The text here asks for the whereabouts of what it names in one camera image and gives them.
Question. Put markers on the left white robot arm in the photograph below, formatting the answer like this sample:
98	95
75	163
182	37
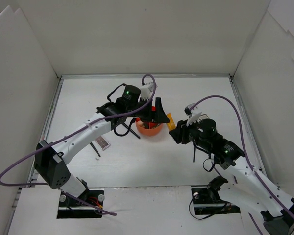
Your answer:
51	161

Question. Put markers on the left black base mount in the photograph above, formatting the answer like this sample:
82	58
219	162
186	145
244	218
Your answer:
69	208

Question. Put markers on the orange round organizer container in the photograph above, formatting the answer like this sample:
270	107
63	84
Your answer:
150	129

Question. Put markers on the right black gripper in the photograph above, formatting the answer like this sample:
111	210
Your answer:
182	132

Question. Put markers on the large black makeup brush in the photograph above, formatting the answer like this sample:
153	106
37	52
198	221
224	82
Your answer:
131	131

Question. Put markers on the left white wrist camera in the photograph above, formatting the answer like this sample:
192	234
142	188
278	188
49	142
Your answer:
147	91

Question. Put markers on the orange sunscreen tube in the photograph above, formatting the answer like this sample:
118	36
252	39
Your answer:
171	125

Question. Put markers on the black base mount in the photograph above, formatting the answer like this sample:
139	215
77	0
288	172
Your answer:
69	208
206	202

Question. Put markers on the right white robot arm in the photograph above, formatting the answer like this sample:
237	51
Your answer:
268	200

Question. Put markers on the beige makeup sponge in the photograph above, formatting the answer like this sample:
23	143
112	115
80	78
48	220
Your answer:
140	123

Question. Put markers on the small black makeup brush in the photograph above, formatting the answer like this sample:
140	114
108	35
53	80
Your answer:
94	148

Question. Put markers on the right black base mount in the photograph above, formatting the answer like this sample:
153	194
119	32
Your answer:
206	202

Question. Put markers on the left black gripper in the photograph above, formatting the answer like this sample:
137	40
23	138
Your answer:
153	111

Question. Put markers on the brown eyeshadow palette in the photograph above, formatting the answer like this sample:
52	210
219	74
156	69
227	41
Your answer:
102	143

